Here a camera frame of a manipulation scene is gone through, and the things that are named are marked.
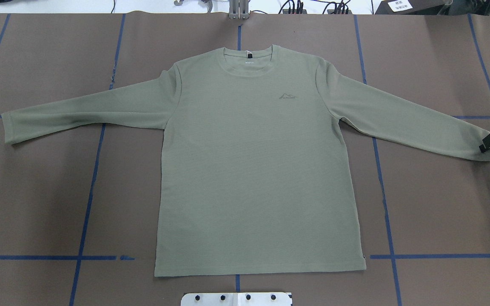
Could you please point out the grey aluminium post bracket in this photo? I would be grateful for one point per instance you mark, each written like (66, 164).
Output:
(239, 9)

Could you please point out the green long-sleeve shirt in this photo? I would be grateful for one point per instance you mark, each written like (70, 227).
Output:
(255, 176)

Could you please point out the brown table cover mat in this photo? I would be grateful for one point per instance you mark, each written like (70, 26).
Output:
(79, 209)

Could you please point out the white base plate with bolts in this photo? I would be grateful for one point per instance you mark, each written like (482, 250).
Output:
(237, 299)

